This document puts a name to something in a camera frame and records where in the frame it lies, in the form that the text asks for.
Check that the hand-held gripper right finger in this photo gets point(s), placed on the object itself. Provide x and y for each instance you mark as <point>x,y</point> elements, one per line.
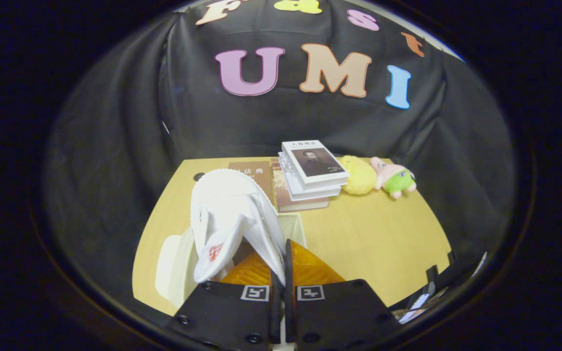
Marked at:
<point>344,312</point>

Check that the white canvas shoe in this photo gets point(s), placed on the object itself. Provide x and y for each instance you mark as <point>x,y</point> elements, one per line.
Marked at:
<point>227,204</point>

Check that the white portrait cover book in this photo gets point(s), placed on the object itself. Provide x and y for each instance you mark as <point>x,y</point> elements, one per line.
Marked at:
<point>317,163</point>

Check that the black table clamp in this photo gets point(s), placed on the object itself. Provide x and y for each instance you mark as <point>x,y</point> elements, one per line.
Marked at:
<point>452,257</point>
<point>432,278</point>

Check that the thick white book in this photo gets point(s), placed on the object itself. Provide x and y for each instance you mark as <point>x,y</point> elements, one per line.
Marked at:
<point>305,191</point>

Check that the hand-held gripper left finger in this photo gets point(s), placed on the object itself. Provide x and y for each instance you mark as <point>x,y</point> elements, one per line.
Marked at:
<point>222,312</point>

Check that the yellow round plush toy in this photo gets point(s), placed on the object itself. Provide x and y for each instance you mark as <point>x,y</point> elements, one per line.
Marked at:
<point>359,176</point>

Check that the black backdrop cloth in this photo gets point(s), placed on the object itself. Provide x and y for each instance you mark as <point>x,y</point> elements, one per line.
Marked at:
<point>212,122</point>

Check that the pink and green plush toy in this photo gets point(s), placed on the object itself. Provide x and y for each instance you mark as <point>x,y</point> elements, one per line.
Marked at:
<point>393,178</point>

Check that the grey fabric storage box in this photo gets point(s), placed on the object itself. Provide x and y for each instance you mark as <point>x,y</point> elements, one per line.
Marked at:
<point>293,226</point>

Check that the reddish brown cover book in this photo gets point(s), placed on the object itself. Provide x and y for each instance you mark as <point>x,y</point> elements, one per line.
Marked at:
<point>286,197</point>

